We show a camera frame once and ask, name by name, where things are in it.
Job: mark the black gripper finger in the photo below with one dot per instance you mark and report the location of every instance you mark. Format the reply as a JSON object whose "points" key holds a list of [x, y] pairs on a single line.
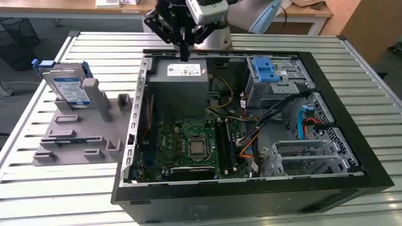
{"points": [[203, 33], [160, 28]]}

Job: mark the hard disk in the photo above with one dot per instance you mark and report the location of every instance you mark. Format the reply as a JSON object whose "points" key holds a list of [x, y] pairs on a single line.
{"points": [[71, 89]]}

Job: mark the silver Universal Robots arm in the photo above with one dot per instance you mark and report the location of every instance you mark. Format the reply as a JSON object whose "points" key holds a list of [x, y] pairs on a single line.
{"points": [[219, 40]]}

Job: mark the silver disk bay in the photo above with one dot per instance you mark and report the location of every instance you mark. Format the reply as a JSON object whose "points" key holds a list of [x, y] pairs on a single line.
{"points": [[314, 157]]}

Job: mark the white blue box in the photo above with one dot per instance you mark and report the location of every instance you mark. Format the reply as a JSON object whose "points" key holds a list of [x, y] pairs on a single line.
{"points": [[128, 2]]}

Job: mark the grey power supply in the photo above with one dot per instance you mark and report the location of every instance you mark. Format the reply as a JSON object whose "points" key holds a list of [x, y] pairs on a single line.
{"points": [[179, 94]]}

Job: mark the brown cardboard box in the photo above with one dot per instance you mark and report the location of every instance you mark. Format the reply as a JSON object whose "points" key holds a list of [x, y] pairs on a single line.
{"points": [[306, 3]]}

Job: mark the CPU socket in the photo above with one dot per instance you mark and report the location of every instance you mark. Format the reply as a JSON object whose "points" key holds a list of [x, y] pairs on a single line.
{"points": [[188, 137]]}

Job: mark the green motherboard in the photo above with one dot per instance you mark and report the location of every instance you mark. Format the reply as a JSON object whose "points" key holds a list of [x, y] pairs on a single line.
{"points": [[175, 136]]}

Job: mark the black mesh waste bin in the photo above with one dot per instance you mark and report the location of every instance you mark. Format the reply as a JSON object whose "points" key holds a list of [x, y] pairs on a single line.
{"points": [[19, 47]]}

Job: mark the grey parts rack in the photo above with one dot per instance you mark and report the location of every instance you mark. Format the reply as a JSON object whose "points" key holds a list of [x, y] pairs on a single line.
{"points": [[87, 127]]}

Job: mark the RAM slot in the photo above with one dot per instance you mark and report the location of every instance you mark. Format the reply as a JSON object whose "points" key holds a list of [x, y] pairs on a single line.
{"points": [[220, 146]]}

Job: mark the silver CPU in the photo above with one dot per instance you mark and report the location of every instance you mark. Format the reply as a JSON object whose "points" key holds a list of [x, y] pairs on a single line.
{"points": [[196, 148]]}

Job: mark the wooden cabinet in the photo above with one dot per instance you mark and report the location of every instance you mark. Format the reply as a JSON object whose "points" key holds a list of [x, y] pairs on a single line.
{"points": [[370, 23]]}

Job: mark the RAM stick in rack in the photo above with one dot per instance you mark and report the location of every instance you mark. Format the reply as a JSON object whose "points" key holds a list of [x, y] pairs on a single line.
{"points": [[72, 141]]}

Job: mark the grey floor stand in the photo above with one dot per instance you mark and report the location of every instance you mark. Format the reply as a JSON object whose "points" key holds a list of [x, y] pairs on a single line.
{"points": [[4, 90]]}

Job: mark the black graphics card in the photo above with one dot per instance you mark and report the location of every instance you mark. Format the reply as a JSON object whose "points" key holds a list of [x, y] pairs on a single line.
{"points": [[191, 171]]}

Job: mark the black PC case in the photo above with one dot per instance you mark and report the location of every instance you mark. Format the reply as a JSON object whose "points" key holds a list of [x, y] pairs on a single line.
{"points": [[219, 204]]}

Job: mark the brown arm base plate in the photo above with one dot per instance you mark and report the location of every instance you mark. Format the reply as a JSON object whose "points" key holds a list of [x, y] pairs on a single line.
{"points": [[214, 47]]}

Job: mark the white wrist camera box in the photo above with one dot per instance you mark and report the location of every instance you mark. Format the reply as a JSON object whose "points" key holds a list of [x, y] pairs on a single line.
{"points": [[210, 10]]}

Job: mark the blue drive bracket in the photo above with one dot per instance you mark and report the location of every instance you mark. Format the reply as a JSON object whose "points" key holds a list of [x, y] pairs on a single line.
{"points": [[262, 68]]}

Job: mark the wooden desk white frame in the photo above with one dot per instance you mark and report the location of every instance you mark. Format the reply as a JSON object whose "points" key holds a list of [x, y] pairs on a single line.
{"points": [[77, 10]]}

